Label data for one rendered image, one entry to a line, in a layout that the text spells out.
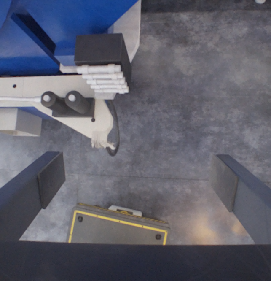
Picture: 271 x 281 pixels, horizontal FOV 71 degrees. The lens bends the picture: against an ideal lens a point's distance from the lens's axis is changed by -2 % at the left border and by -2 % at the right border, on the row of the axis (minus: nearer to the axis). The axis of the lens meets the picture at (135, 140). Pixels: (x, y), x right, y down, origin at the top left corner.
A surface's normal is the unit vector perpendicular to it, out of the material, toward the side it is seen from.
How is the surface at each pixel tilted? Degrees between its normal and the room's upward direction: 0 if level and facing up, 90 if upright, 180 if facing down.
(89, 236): 0
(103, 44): 0
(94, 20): 90
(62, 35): 90
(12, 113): 0
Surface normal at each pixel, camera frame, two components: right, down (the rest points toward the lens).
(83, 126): -0.11, -0.12
